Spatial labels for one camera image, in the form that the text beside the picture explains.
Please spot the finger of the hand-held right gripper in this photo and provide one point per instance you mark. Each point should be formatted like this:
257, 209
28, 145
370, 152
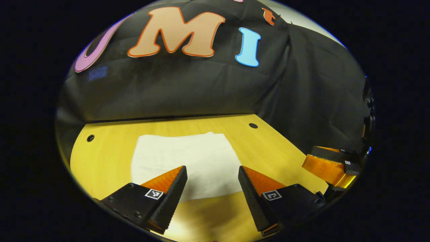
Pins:
327, 168

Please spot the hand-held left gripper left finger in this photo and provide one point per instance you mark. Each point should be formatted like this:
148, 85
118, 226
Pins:
171, 201

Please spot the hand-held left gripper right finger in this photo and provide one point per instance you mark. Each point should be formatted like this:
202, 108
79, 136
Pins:
253, 201

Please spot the white jeans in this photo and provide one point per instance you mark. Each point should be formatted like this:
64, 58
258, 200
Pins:
188, 154

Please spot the black backdrop cloth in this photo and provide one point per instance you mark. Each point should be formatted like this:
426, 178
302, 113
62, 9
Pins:
201, 90

